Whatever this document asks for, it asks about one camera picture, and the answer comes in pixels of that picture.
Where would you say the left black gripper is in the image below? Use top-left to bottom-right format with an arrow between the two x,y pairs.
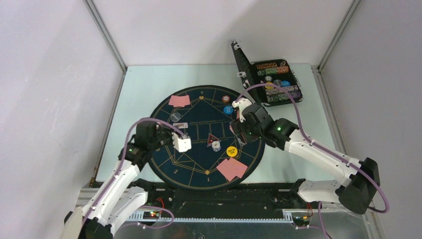
148,124 -> 181,150

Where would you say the pink playing card deck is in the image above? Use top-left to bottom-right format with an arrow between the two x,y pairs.
229,111 -> 247,145

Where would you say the blue small blind button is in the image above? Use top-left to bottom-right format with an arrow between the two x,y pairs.
223,105 -> 234,115

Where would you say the clear dealer button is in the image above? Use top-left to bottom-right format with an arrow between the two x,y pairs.
170,112 -> 182,122

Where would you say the yellow big blind button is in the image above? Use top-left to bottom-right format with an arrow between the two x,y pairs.
226,146 -> 238,157

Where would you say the red poker chip stack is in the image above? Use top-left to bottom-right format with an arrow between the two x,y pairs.
221,95 -> 230,103

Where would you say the pink dealt card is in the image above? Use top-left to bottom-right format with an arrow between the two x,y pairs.
229,158 -> 248,178
168,95 -> 185,108

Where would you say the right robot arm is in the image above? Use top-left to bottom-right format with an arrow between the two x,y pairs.
230,98 -> 380,215

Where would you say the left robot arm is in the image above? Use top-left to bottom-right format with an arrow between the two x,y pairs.
60,118 -> 192,239

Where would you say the yellow button in case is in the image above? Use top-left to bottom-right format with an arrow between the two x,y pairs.
265,84 -> 274,90

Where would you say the blue white chip stack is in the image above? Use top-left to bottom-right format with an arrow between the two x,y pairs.
211,141 -> 221,152

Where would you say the triangular all in marker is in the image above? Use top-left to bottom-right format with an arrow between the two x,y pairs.
207,132 -> 220,147

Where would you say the blue button in case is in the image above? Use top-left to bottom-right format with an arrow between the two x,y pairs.
281,81 -> 291,87

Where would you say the round dark poker mat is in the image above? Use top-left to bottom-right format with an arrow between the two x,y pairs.
149,85 -> 265,191

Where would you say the black poker chip case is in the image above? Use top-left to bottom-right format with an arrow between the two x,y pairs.
231,41 -> 303,107

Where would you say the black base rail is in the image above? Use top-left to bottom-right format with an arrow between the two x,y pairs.
130,179 -> 317,220

